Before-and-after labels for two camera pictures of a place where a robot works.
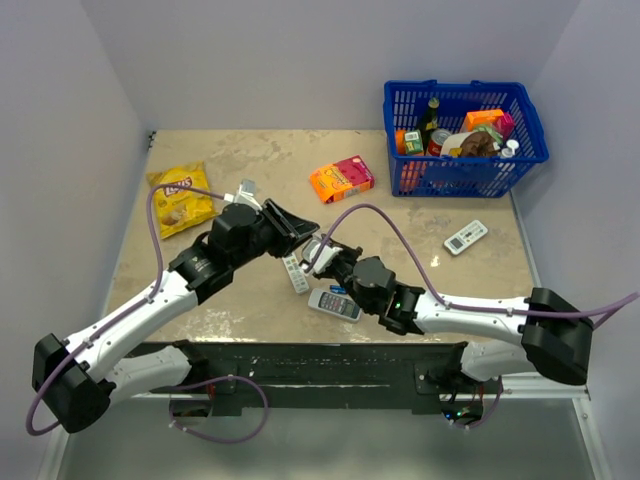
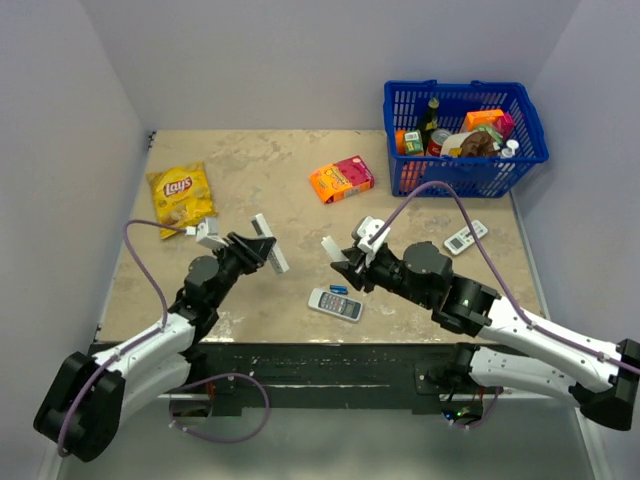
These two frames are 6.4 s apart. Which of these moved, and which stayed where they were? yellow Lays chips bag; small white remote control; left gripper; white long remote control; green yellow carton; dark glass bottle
Moved: left gripper; white long remote control
Stayed: dark glass bottle; small white remote control; green yellow carton; yellow Lays chips bag
